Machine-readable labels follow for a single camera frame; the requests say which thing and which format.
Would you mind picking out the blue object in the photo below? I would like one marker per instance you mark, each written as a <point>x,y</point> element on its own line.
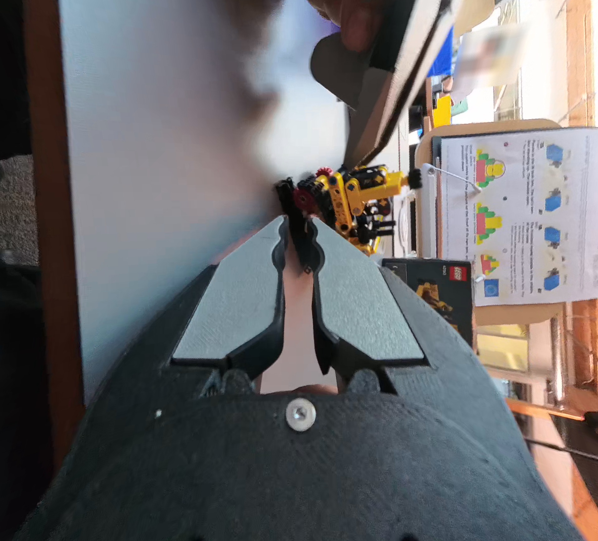
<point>444,55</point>

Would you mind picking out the yellow lego bulldozer model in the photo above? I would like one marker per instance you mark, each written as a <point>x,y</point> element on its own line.
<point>355,205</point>

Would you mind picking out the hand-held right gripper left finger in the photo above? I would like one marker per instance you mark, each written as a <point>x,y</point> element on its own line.
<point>238,298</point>

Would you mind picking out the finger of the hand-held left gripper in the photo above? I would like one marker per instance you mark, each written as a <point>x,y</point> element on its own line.
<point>420,50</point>
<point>366,120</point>

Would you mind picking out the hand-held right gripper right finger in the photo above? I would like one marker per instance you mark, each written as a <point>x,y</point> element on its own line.
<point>369,303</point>

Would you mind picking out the white printed instruction sheet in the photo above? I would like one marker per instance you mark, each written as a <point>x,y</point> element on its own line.
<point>514,219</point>

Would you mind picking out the yellow block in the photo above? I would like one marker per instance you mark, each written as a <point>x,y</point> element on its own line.
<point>441,111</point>

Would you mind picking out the black lego set box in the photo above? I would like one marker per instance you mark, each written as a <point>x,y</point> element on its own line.
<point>434,289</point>

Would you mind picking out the beige board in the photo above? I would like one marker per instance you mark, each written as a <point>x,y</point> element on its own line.
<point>430,223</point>

